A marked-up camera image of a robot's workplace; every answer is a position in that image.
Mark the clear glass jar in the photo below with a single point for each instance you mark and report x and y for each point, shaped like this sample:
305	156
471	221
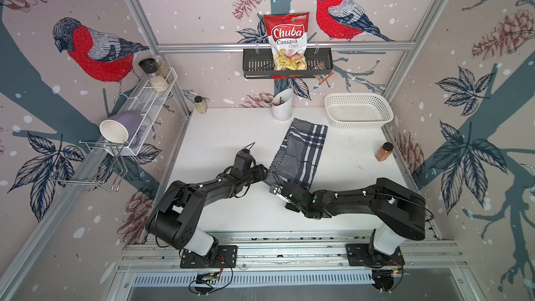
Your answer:
164	69

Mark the white wire wall shelf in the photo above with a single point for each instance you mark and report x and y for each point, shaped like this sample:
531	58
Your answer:
149	104

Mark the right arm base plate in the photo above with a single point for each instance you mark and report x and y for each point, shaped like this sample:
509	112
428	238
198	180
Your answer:
359	254

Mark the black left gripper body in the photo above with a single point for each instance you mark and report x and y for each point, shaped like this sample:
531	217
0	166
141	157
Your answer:
252	175

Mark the red handled brush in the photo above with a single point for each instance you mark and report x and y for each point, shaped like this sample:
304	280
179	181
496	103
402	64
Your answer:
322	79

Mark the wire cup holder rack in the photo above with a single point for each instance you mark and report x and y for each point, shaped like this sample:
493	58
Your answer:
92	166

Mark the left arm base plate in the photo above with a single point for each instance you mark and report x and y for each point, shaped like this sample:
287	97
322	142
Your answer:
217	257

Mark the black wire wall basket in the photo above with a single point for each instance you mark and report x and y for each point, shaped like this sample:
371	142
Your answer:
263	64

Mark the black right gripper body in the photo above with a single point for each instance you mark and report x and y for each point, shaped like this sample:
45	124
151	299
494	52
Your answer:
296	208

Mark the white perforated plastic basket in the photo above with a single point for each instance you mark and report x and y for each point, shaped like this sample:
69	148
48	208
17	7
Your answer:
357	111

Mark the black lid spice jar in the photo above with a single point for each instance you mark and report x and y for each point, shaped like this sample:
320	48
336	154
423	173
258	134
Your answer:
156	80

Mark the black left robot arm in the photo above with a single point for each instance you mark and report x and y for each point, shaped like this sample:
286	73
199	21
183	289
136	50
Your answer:
175	217

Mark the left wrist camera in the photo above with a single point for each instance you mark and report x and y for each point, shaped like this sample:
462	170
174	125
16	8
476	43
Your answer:
243	161

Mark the brown spice bottle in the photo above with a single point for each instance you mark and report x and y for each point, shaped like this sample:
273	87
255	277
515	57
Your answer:
384	151

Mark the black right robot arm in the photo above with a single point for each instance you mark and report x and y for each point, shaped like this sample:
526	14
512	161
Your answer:
402	212

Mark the white utensil holder cup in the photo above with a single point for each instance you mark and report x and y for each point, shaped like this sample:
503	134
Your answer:
282	104

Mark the purple white cup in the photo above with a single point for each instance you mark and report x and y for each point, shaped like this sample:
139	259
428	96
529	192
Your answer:
121	127

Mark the small yellow spice jar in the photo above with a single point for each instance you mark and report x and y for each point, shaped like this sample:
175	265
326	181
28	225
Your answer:
200	104

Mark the grey plaid pillowcase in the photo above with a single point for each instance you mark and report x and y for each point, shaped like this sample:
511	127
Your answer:
299	154

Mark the red Chuba chips bag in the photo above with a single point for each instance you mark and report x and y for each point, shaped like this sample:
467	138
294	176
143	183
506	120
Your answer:
287	36

